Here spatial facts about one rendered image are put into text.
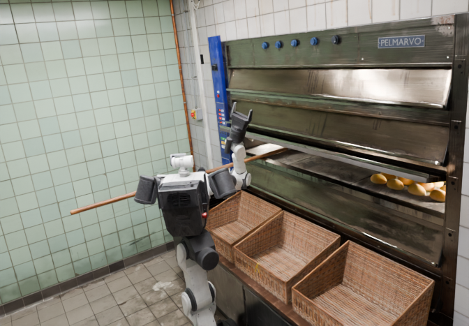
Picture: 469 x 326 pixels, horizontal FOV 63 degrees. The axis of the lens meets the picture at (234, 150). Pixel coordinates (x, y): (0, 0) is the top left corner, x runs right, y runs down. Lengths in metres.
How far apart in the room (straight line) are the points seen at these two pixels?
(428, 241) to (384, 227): 0.25
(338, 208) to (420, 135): 0.76
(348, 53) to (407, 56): 0.35
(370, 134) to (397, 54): 0.44
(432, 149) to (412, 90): 0.29
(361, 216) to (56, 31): 2.79
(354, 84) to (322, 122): 0.35
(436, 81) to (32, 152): 3.06
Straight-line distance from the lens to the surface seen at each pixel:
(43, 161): 3.69
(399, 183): 2.37
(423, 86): 1.97
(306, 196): 2.70
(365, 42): 2.15
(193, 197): 1.96
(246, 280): 2.64
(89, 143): 3.73
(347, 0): 2.21
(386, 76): 2.09
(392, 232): 2.29
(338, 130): 2.32
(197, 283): 2.40
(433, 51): 1.94
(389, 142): 2.11
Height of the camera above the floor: 2.07
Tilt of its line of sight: 15 degrees down
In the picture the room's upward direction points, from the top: 6 degrees counter-clockwise
